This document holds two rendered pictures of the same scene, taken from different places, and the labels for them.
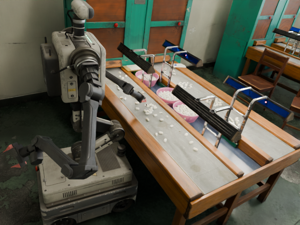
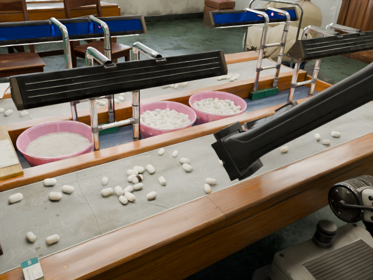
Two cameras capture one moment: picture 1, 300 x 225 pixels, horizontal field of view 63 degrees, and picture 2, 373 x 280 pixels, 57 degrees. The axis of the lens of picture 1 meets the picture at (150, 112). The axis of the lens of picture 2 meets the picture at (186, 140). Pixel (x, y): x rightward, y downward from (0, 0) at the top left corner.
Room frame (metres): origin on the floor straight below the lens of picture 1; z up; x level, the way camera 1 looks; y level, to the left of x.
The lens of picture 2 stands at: (2.03, 1.12, 1.41)
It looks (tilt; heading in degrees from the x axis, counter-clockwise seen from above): 30 degrees down; 271
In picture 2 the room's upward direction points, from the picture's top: 4 degrees clockwise
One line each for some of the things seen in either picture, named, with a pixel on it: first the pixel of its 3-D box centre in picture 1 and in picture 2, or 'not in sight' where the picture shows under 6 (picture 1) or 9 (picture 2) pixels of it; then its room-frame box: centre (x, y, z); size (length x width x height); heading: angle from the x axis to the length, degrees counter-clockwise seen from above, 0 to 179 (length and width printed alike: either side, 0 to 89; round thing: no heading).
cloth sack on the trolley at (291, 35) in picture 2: not in sight; (283, 44); (1.05, -2.99, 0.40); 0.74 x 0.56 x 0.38; 41
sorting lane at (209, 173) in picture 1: (148, 112); (247, 150); (1.82, 0.01, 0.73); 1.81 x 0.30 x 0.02; 36
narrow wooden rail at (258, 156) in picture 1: (191, 104); (177, 105); (2.11, -0.40, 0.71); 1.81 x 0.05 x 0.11; 36
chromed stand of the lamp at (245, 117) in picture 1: (242, 116); (260, 53); (1.70, -0.74, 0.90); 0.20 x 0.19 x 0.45; 36
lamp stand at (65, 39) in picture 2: (172, 68); (84, 78); (2.48, -0.17, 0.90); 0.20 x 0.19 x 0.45; 36
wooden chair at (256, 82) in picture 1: (257, 81); (11, 60); (3.56, -1.57, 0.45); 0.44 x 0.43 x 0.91; 35
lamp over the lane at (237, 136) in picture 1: (203, 109); (346, 42); (1.42, -0.35, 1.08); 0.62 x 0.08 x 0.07; 36
